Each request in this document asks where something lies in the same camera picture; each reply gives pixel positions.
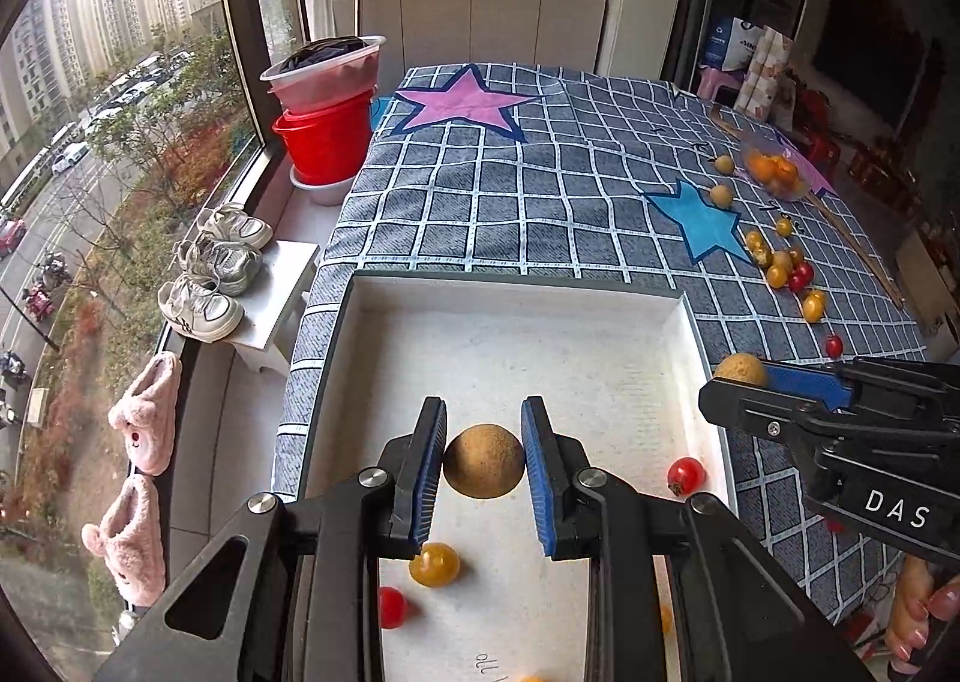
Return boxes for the white shopping bag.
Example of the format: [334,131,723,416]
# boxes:
[703,14,758,72]

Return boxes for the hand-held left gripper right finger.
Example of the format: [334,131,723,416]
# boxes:
[521,395,875,682]

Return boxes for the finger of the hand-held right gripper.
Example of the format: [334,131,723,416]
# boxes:
[699,378,901,447]
[759,356,960,420]

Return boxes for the red gift boxes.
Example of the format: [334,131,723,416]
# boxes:
[847,142,912,211]

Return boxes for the person's right hand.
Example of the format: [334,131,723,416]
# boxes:
[885,560,960,675]

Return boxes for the patterned paper roll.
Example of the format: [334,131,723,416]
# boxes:
[735,29,796,121]

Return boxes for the white sneaker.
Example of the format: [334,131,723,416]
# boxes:
[176,232,263,297]
[196,202,275,250]
[157,275,247,342]

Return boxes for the pink plastic basin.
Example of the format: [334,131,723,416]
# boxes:
[260,35,387,115]

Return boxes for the checkered star blanket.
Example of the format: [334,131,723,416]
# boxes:
[274,61,927,623]

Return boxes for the pink fluffy slipper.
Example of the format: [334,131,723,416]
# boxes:
[109,352,183,477]
[81,476,167,608]

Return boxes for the window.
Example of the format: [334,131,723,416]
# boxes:
[0,0,263,653]

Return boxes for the plastic bag of oranges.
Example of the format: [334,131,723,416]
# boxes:
[741,133,815,203]

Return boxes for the beige cabinet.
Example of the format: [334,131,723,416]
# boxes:
[326,0,620,79]

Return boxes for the white plastic basin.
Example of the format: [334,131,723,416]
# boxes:
[289,168,357,207]

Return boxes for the white tray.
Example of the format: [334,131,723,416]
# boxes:
[300,266,740,682]

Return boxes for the dark clothes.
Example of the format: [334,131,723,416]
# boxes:
[281,37,368,70]

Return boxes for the white step stool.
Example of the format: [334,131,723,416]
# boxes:
[225,239,322,375]

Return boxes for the pink plastic stool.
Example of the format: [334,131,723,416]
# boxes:
[697,67,740,102]

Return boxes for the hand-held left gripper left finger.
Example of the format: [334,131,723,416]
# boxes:
[94,395,449,682]

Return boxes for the red plastic bucket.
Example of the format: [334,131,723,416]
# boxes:
[272,89,374,187]

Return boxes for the black television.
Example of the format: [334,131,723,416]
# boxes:
[814,0,927,136]

